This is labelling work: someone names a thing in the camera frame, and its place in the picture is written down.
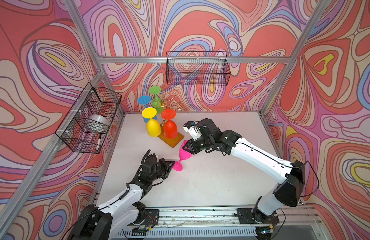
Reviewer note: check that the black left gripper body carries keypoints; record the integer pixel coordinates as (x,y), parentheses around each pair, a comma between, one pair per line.
(158,173)

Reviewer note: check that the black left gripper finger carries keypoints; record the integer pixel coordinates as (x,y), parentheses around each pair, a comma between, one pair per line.
(166,173)
(167,164)

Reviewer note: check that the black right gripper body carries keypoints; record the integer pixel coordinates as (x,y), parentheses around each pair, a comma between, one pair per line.
(207,142)

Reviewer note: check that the pink plastic wine glass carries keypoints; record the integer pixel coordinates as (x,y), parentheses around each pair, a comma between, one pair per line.
(183,155)

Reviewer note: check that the red plastic wine glass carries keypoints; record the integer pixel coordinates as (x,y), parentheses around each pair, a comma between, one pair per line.
(170,127)

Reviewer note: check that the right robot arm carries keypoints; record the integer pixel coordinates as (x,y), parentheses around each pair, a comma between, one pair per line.
(290,177)

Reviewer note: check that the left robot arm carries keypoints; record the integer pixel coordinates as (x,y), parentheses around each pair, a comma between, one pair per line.
(113,201)

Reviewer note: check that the wooden rack base board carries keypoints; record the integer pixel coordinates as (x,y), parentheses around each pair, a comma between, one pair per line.
(171,142)

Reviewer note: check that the yellow plastic wine glass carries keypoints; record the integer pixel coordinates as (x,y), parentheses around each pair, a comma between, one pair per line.
(152,126)

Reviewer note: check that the green plastic wine glass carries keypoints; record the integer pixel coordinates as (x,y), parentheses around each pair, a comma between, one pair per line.
(156,97)

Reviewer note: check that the blue plastic wine glass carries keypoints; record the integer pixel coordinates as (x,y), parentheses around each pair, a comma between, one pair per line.
(144,101)

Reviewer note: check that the black marker pen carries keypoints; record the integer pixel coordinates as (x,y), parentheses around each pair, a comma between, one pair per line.
(98,144)

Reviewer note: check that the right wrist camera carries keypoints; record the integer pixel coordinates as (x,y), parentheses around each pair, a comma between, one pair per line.
(191,128)

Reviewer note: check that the gold wire glass rack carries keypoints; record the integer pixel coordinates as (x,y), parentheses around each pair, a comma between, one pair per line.
(169,101)

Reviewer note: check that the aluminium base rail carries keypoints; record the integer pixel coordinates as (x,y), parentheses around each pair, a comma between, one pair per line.
(191,223)

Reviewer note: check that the black wire basket back wall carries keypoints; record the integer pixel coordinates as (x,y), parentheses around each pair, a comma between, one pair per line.
(197,68)

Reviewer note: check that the black wire basket wall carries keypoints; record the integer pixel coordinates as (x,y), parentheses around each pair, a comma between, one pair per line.
(74,131)
(197,68)

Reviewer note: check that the black wire basket left wall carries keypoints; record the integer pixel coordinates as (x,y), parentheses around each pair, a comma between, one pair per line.
(74,131)

